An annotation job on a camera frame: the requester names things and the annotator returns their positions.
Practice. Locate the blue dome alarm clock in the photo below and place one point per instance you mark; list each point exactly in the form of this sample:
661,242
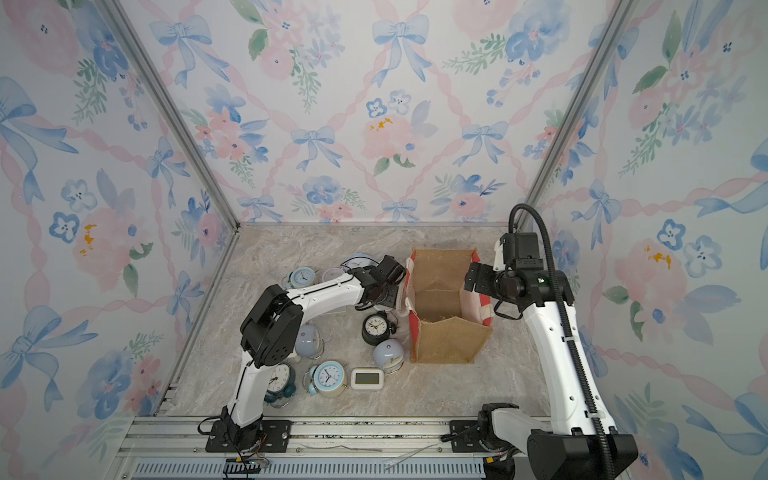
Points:
389,356

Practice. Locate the white digital clock front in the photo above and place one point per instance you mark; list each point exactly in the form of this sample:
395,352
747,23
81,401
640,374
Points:
367,379

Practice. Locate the black twin-bell alarm clock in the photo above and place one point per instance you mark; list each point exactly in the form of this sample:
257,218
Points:
377,328

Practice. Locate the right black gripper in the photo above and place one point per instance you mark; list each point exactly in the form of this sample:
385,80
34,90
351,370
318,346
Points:
482,285

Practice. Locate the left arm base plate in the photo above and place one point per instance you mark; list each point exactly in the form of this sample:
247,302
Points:
264,436

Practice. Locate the blue square alarm clock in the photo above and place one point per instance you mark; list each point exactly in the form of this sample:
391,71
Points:
358,261

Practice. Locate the aluminium front rail frame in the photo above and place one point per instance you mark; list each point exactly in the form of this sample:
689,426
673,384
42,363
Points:
318,448

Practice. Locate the blue twin-bell clock beige base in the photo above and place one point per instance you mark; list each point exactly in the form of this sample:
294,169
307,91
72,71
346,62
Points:
300,277

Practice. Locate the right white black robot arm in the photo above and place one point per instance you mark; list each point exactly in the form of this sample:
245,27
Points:
580,440

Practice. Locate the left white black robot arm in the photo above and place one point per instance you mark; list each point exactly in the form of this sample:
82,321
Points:
270,330

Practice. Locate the grey blue oval clock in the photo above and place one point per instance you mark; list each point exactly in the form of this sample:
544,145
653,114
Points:
309,342

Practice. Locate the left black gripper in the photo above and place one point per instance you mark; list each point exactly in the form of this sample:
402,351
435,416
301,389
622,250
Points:
393,299

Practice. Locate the dark green triangular clock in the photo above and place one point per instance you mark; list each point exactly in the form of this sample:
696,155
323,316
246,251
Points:
281,386

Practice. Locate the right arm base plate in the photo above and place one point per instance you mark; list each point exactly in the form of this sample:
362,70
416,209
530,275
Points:
468,436

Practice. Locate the light blue twin-bell clock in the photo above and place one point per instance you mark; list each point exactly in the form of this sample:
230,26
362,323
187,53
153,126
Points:
327,379

